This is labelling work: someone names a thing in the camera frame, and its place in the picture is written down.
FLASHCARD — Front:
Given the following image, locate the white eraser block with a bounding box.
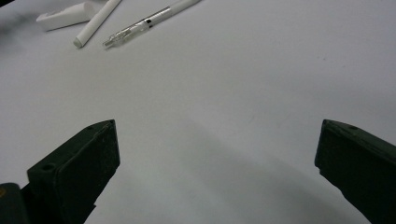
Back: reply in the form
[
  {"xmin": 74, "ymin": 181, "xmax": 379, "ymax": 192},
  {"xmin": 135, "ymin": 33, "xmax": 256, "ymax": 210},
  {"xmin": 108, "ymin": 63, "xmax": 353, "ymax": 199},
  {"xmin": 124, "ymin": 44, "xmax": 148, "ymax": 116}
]
[{"xmin": 35, "ymin": 0, "xmax": 98, "ymax": 32}]

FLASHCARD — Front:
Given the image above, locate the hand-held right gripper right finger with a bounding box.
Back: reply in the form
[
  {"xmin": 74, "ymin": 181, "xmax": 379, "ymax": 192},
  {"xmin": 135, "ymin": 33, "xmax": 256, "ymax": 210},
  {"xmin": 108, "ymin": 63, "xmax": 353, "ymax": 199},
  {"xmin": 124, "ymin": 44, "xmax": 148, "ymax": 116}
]
[{"xmin": 314, "ymin": 119, "xmax": 396, "ymax": 224}]

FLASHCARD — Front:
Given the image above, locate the white cylindrical stick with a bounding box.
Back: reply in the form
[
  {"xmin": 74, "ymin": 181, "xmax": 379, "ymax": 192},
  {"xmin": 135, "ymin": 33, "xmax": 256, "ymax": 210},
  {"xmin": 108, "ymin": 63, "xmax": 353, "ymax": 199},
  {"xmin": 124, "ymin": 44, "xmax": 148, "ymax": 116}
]
[{"xmin": 73, "ymin": 0, "xmax": 122, "ymax": 49}]

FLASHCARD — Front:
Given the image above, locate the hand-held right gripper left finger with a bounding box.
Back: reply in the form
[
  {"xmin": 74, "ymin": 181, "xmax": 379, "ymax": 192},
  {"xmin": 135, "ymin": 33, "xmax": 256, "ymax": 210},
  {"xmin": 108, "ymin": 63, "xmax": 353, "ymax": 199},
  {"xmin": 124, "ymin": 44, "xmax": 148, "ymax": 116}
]
[{"xmin": 21, "ymin": 119, "xmax": 121, "ymax": 224}]

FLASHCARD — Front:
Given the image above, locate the clear white pen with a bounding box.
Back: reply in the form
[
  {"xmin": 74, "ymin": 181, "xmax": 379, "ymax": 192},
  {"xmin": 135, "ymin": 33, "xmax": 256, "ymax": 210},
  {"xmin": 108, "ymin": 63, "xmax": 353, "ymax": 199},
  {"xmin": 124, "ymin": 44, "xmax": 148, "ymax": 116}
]
[{"xmin": 102, "ymin": 0, "xmax": 202, "ymax": 49}]

